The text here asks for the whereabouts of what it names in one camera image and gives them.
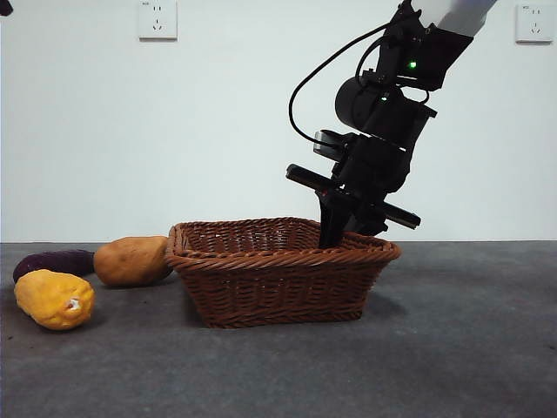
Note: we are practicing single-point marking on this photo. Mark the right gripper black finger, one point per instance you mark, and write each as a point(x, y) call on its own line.
point(331, 222)
point(370, 224)

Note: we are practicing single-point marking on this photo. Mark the brown woven wicker basket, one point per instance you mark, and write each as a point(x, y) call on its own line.
point(283, 287)

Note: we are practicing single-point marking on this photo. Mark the tan potato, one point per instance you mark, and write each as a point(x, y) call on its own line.
point(126, 261)

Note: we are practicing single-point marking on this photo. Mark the purple eggplant with green stem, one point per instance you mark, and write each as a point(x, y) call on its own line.
point(52, 260)

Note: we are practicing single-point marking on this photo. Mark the yellow corn cob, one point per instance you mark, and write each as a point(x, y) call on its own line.
point(48, 300)

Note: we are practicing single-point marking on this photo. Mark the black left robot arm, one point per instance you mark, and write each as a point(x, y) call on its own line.
point(3, 6)

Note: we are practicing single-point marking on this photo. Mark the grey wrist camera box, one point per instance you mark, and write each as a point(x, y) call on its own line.
point(328, 146)

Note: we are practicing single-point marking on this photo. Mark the white wall socket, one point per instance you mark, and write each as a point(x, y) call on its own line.
point(158, 21)
point(531, 24)

